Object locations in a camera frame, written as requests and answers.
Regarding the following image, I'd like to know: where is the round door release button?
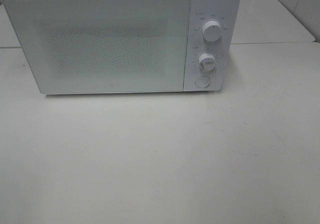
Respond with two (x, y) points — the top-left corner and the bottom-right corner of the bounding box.
(195, 76), (211, 88)

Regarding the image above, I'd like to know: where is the white microwave knob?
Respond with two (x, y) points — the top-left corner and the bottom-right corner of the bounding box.
(198, 53), (217, 72)
(201, 20), (222, 42)

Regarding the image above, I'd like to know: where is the white microwave door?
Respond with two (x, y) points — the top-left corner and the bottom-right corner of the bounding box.
(4, 0), (190, 94)

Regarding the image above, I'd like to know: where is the white microwave oven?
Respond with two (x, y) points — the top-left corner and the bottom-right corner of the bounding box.
(1, 0), (242, 96)

